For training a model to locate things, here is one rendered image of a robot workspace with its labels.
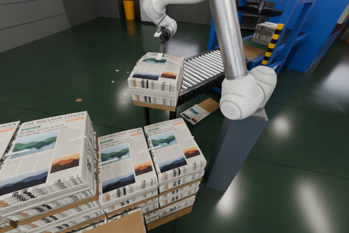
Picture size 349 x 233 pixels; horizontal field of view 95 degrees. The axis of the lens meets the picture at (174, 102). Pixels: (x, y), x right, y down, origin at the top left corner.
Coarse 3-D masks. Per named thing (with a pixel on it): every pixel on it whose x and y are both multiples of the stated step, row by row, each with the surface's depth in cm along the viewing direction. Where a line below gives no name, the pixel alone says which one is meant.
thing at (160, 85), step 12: (132, 72) 96; (144, 72) 96; (156, 72) 96; (168, 72) 97; (132, 84) 94; (144, 84) 92; (156, 84) 90; (168, 84) 89; (132, 96) 101; (144, 96) 99; (156, 96) 97; (168, 96) 95
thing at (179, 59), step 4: (148, 52) 121; (152, 52) 121; (144, 56) 111; (148, 56) 112; (164, 56) 114; (168, 56) 115; (172, 56) 115; (176, 56) 116; (180, 56) 117; (184, 56) 118; (160, 60) 107; (164, 60) 108; (168, 60) 108; (176, 60) 109; (180, 60) 109
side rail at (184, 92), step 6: (246, 60) 207; (222, 72) 179; (210, 78) 167; (216, 78) 169; (222, 78) 179; (198, 84) 158; (204, 84) 159; (210, 84) 167; (216, 84) 176; (186, 90) 148; (192, 90) 150; (198, 90) 158; (204, 90) 165; (180, 96) 142; (186, 96) 149; (192, 96) 156; (180, 102) 147
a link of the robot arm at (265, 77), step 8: (248, 72) 90; (256, 72) 84; (264, 72) 82; (272, 72) 82; (256, 80) 83; (264, 80) 82; (272, 80) 82; (264, 88) 81; (272, 88) 85; (264, 104) 93
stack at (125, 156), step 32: (160, 128) 108; (128, 160) 89; (160, 160) 89; (192, 160) 90; (128, 192) 79; (160, 192) 93; (192, 192) 113; (32, 224) 66; (64, 224) 75; (160, 224) 133
